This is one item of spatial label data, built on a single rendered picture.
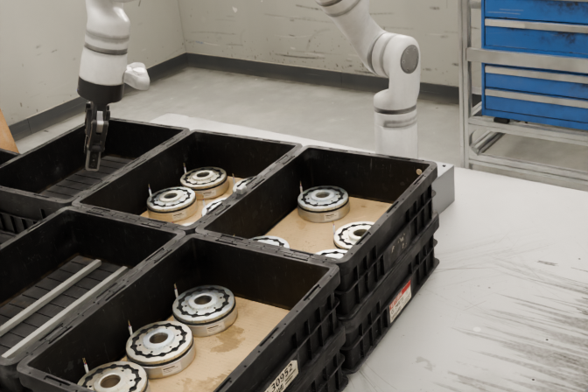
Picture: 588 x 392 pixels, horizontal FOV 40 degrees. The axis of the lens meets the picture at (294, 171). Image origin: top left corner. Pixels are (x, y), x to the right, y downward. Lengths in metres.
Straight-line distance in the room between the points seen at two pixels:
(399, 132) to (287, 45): 3.36
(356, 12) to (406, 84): 0.21
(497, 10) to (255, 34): 2.24
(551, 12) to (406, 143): 1.57
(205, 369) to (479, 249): 0.71
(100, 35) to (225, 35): 4.05
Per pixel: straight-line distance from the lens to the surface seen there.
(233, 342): 1.28
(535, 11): 3.23
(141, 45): 5.37
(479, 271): 1.65
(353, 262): 1.28
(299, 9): 4.90
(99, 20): 1.32
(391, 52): 1.65
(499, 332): 1.49
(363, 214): 1.60
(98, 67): 1.34
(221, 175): 1.76
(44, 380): 1.14
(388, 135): 1.72
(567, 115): 3.31
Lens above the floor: 1.58
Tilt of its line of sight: 25 degrees down
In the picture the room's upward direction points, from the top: 6 degrees counter-clockwise
